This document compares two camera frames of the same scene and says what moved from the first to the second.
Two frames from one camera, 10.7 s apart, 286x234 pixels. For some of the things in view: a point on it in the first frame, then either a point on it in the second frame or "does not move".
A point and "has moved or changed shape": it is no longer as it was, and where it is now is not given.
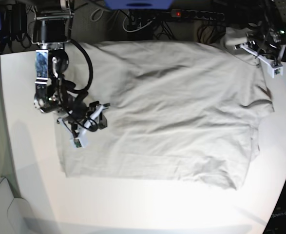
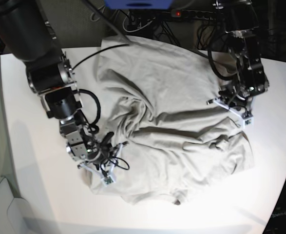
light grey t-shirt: [175, 110] has moved or changed shape
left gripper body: [82, 118] -> [104, 156]
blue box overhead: [139, 5] does not move
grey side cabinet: [7, 214] does not move
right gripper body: [263, 47] -> [239, 96]
